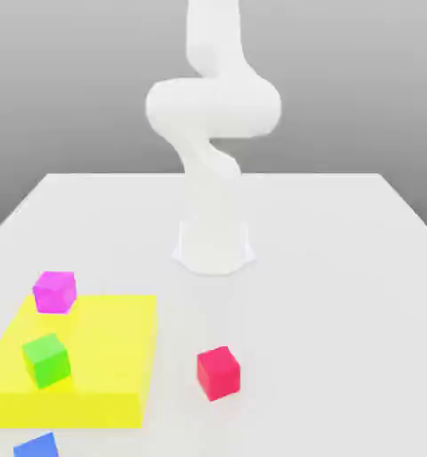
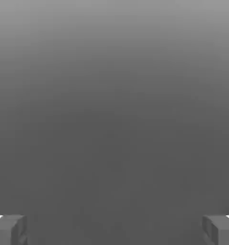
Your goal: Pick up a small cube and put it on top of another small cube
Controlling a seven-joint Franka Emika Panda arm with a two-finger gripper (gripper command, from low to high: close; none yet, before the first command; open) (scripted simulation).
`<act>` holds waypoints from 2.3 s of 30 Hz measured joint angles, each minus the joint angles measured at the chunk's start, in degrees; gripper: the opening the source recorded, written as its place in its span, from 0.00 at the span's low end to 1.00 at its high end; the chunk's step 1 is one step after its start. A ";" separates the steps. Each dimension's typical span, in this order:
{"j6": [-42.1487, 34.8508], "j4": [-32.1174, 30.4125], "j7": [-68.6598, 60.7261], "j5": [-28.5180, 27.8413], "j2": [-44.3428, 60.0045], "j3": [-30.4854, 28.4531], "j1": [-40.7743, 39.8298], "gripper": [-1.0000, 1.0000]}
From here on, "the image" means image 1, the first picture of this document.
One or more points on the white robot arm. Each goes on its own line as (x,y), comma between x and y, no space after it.
(213,110)

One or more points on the small red cube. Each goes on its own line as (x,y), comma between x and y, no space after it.
(219,375)

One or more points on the small magenta cube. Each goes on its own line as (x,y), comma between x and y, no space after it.
(54,292)

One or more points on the small green cube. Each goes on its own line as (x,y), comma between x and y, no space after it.
(47,362)

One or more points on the small blue cube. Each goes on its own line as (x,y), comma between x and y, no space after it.
(38,448)

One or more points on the large yellow box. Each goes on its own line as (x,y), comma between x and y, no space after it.
(110,357)

